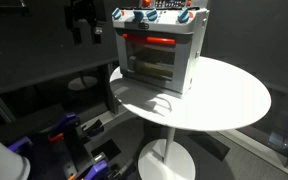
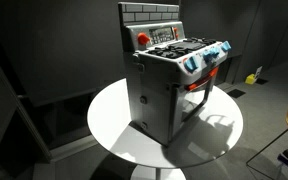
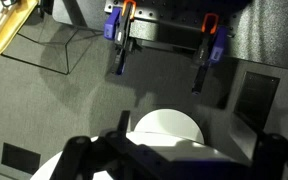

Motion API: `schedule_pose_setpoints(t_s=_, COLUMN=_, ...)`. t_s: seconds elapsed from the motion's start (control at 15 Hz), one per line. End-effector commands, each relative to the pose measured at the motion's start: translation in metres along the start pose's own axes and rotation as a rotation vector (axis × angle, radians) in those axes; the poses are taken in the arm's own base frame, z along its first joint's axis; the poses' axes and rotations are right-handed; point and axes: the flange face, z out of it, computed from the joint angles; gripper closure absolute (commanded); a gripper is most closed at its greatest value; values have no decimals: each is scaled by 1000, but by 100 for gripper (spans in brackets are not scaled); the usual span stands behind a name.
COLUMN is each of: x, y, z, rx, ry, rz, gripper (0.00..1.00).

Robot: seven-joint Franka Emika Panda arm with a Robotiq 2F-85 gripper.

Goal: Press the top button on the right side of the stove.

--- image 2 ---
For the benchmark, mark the grey toy stove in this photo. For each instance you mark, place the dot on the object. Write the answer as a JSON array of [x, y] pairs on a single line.
[[154, 96]]

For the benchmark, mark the red round stove knob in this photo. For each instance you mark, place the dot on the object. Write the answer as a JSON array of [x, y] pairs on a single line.
[[143, 38]]

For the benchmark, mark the blue stove knob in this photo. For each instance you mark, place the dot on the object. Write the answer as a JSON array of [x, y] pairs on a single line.
[[216, 51], [226, 46], [208, 55], [191, 64]]

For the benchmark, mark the black stove burner grate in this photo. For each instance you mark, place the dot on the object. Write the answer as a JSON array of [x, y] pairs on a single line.
[[179, 48]]

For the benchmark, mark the stove keypad display panel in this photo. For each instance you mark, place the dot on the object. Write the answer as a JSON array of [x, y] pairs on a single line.
[[161, 35]]

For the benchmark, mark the small red stove button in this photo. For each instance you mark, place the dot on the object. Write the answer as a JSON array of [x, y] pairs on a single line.
[[175, 30]]

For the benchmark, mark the yellow block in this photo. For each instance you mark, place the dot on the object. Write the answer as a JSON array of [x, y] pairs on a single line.
[[250, 79]]

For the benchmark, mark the white table pedestal base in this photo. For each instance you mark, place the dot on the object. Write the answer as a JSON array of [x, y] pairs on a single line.
[[144, 174]]

